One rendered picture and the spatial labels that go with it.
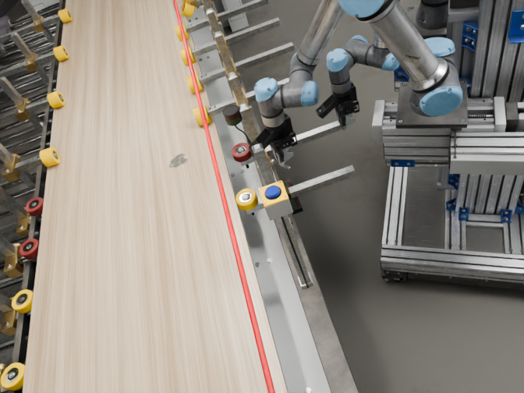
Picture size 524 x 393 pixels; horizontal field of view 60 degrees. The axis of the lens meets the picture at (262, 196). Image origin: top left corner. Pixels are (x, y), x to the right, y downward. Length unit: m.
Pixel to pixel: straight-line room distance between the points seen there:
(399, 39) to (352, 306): 1.45
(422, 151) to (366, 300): 0.92
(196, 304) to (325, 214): 1.36
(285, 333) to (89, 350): 0.65
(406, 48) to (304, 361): 1.03
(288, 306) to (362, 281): 0.78
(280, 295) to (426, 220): 0.93
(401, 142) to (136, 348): 1.14
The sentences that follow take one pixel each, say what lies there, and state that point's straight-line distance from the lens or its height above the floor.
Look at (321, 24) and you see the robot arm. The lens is 1.43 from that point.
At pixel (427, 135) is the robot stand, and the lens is 1.73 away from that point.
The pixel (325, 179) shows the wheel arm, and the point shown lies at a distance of 1.72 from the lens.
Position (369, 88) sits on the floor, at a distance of 3.41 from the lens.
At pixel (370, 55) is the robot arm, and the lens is 1.74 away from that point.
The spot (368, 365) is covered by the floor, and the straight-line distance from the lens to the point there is 2.27.
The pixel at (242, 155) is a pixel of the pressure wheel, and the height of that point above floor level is 0.91.
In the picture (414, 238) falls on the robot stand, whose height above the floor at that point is 0.21.
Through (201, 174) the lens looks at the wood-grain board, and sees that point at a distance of 1.84.
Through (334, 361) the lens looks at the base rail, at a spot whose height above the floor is 0.70.
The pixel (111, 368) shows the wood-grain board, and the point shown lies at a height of 0.90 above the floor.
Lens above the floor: 2.16
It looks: 49 degrees down
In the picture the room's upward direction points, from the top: 22 degrees counter-clockwise
